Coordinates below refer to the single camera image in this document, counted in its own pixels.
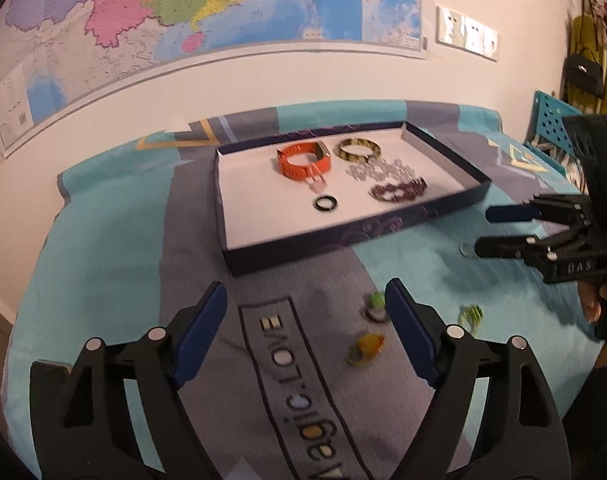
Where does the blue perforated crate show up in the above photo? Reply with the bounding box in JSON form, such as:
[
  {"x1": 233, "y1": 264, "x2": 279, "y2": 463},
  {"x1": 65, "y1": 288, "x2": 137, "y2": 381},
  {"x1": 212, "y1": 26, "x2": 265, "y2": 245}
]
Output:
[{"x1": 526, "y1": 90, "x2": 591, "y2": 176}]

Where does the gold ring with green bead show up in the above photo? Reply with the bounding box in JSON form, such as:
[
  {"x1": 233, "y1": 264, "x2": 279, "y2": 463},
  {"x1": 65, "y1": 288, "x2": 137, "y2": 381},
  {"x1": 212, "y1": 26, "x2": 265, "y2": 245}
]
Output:
[{"x1": 347, "y1": 332, "x2": 385, "y2": 366}]

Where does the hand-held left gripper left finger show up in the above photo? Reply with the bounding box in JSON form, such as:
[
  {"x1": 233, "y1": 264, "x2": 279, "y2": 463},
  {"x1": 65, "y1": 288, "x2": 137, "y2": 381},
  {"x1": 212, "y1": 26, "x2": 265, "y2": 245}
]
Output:
[{"x1": 30, "y1": 281, "x2": 228, "y2": 480}]

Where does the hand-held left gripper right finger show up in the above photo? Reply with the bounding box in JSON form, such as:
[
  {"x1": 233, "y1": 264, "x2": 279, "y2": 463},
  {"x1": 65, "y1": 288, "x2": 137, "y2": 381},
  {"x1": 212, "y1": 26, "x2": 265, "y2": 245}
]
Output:
[{"x1": 385, "y1": 277, "x2": 573, "y2": 480}]

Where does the colourful wall map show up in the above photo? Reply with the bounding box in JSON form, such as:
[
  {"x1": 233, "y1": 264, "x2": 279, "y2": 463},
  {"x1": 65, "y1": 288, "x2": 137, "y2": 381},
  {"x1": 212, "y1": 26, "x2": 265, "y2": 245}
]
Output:
[{"x1": 0, "y1": 0, "x2": 431, "y2": 158}]

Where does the purple bead bracelet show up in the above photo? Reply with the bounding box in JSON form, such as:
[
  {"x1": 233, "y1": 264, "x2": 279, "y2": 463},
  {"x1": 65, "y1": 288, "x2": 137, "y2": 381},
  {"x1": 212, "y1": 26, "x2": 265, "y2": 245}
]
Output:
[{"x1": 371, "y1": 176, "x2": 429, "y2": 203}]

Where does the tortoiseshell bangle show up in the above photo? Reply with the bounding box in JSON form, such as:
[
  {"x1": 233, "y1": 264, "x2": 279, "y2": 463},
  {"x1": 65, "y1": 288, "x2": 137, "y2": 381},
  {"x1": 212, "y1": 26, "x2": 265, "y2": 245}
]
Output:
[{"x1": 333, "y1": 137, "x2": 383, "y2": 165}]

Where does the orange watch band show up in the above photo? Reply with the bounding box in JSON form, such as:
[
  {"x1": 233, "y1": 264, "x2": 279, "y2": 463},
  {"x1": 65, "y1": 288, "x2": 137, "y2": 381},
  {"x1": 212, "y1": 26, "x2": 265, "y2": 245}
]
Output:
[{"x1": 276, "y1": 141, "x2": 333, "y2": 181}]

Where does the dark blue shallow box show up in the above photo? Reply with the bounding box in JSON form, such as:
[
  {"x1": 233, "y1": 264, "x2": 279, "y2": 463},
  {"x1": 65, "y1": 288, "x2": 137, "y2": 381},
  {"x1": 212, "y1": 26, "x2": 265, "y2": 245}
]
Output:
[{"x1": 214, "y1": 120, "x2": 491, "y2": 277}]

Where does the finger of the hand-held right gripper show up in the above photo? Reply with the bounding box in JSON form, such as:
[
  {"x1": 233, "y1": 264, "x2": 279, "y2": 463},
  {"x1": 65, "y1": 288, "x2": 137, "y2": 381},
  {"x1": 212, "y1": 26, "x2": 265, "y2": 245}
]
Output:
[
  {"x1": 474, "y1": 227, "x2": 599, "y2": 267},
  {"x1": 485, "y1": 195, "x2": 594, "y2": 226}
]

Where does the clear crystal bead bracelet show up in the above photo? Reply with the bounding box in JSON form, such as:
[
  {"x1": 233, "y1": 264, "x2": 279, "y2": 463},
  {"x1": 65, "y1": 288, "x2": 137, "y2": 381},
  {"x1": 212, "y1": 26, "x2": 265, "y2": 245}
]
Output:
[{"x1": 346, "y1": 157, "x2": 409, "y2": 183}]

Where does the person's right hand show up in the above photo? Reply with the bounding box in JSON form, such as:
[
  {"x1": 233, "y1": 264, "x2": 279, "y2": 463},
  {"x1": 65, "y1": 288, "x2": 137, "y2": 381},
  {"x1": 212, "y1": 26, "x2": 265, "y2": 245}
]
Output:
[{"x1": 77, "y1": 280, "x2": 607, "y2": 325}]

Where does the green white trinket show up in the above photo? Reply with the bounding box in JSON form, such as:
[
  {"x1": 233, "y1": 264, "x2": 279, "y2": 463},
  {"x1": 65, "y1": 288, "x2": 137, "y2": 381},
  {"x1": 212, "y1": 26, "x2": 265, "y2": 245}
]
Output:
[{"x1": 457, "y1": 304, "x2": 484, "y2": 333}]

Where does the green and black ring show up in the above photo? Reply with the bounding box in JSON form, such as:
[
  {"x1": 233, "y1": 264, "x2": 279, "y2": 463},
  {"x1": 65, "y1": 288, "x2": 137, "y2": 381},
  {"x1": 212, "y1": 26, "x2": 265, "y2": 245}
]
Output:
[{"x1": 366, "y1": 292, "x2": 390, "y2": 322}]

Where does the black handbag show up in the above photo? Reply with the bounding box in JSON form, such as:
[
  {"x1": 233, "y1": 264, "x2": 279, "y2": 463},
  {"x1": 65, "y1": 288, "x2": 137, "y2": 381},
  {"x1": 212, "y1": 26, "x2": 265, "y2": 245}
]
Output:
[{"x1": 566, "y1": 50, "x2": 607, "y2": 98}]

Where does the yellow garment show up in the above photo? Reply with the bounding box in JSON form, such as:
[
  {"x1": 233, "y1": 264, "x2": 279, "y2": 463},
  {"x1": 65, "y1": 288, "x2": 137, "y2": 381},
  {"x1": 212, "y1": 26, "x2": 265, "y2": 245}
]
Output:
[{"x1": 569, "y1": 14, "x2": 607, "y2": 117}]

